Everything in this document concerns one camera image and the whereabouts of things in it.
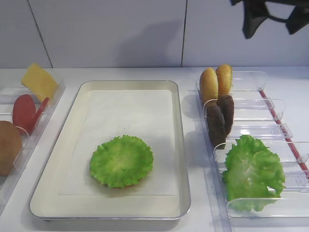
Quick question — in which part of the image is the right clear acrylic rack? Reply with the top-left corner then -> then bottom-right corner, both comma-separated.
190,72 -> 309,232

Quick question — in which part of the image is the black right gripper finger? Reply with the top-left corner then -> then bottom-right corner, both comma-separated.
242,0 -> 270,39
285,0 -> 309,35

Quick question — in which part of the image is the left red tomato slice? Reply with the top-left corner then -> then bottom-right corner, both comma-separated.
13,94 -> 36,134

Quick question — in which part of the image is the clear acrylic rack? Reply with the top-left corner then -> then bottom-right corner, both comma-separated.
0,78 -> 66,212
190,72 -> 309,232

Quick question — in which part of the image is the red tomato slice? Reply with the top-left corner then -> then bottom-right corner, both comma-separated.
13,94 -> 36,134
30,97 -> 50,133

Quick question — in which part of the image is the sesame bun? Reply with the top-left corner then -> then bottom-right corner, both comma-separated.
199,68 -> 218,104
215,64 -> 233,96

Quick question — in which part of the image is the right sesame bun top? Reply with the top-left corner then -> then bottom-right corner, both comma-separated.
215,64 -> 233,96

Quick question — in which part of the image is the rear brown meat patty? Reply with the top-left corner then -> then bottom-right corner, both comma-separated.
216,94 -> 234,135

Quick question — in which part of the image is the brown meat patty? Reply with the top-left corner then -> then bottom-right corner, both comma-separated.
207,104 -> 226,149
216,94 -> 234,135

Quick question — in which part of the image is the green lettuce leaf in rack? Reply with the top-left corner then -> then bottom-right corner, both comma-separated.
223,135 -> 285,212

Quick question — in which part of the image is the left clear acrylic rack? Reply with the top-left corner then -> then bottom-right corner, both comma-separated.
0,78 -> 66,212

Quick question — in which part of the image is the green lettuce leaf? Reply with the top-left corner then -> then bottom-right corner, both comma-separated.
223,135 -> 285,212
89,135 -> 154,189

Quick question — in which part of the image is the front brown meat patty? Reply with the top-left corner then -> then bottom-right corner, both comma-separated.
207,104 -> 226,149

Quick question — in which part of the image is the left sesame bun top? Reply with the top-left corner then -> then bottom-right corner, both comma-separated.
199,68 -> 218,104

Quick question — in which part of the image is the cream rectangular metal tray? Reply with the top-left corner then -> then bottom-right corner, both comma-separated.
29,80 -> 191,221

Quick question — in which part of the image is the right red tomato slice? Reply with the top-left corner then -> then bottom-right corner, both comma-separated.
30,97 -> 50,133

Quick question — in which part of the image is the yellow cheese slice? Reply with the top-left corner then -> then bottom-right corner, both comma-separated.
21,63 -> 58,102

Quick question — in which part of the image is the white paper tray liner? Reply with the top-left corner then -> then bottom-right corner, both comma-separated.
59,90 -> 177,196

